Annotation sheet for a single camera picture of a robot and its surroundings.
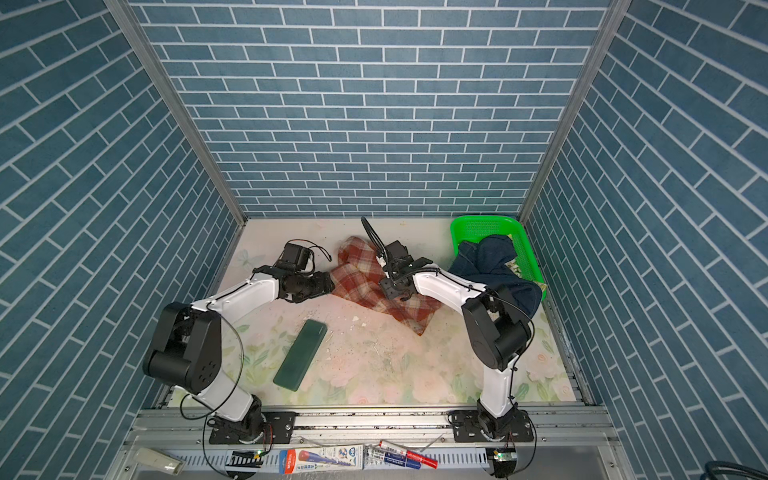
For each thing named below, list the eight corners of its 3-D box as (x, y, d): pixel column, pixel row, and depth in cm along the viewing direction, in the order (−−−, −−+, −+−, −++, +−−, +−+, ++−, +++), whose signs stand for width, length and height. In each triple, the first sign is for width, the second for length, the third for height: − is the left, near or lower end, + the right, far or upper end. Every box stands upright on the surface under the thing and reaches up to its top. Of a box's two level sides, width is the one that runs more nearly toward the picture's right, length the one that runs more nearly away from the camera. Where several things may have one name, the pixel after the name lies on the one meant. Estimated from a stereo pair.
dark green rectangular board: (271, 383, 83) (269, 381, 81) (307, 320, 95) (305, 317, 93) (296, 392, 81) (294, 390, 79) (329, 327, 93) (327, 324, 92)
